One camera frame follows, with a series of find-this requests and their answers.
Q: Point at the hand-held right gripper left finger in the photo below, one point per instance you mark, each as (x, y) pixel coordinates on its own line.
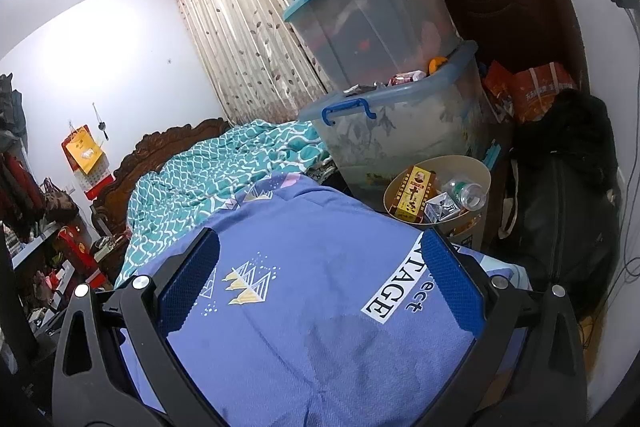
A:
(187, 287)

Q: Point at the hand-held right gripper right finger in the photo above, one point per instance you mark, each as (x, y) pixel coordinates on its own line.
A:
(450, 282)

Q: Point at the beige trash bin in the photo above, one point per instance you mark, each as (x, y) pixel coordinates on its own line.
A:
(462, 167)

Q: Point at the grey white small carton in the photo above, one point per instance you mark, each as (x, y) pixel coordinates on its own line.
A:
(442, 209)

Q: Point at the clear plastic bottle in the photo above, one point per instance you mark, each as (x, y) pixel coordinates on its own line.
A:
(467, 194)

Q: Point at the yellow red cardboard box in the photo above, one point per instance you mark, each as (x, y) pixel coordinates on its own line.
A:
(412, 192)

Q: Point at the red gift box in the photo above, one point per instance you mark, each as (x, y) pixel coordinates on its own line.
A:
(75, 252)

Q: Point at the teal patterned quilt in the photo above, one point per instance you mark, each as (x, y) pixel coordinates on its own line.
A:
(200, 167)

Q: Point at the black duffel bag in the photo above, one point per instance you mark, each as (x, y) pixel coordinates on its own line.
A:
(560, 232)

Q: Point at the blue printed bed sheet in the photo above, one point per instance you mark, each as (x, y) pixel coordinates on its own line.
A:
(310, 267)

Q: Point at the teal plastic piece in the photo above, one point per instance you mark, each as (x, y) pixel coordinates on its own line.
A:
(492, 154)

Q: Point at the cluttered metal shelf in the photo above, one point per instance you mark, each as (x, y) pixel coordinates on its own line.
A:
(45, 267)

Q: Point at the carved wooden headboard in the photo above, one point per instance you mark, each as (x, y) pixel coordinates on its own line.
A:
(145, 147)

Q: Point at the brown handbag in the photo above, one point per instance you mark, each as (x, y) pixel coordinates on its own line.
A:
(60, 202)

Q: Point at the orange red gift bag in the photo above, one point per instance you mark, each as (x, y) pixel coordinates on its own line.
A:
(542, 89)
(497, 89)

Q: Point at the red white packet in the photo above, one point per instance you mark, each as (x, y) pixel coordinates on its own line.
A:
(407, 79)

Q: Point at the small orange object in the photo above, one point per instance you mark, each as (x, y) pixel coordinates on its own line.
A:
(437, 65)

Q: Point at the dark hanging clothes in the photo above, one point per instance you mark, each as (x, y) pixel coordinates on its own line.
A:
(10, 107)

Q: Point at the beige leaf-print curtain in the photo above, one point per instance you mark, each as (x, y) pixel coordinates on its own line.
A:
(235, 32)

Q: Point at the teal-lidded clear storage box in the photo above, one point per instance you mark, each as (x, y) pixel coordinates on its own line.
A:
(370, 17)

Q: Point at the yellow red wall calendar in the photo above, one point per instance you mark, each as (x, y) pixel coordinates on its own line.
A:
(82, 152)

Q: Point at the hanging wall ornament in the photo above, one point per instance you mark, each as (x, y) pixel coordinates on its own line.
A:
(101, 124)

